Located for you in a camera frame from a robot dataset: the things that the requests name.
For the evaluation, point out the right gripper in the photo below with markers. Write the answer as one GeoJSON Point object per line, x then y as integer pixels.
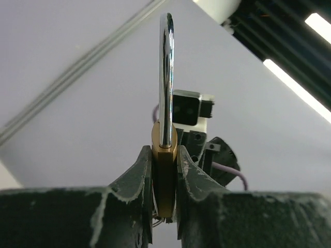
{"type": "Point", "coordinates": [204, 153]}

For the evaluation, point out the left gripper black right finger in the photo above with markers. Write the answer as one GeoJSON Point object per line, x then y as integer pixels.
{"type": "Point", "coordinates": [208, 215]}

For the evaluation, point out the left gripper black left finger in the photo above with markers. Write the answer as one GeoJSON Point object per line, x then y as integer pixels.
{"type": "Point", "coordinates": [117, 215]}

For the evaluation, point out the long-shackle brass padlock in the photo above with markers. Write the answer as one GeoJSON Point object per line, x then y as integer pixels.
{"type": "Point", "coordinates": [164, 135]}

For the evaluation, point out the long padlock keys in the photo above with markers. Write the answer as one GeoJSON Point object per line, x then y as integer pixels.
{"type": "Point", "coordinates": [157, 221]}

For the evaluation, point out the aluminium frame rail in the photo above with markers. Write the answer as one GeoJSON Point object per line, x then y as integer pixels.
{"type": "Point", "coordinates": [76, 70]}

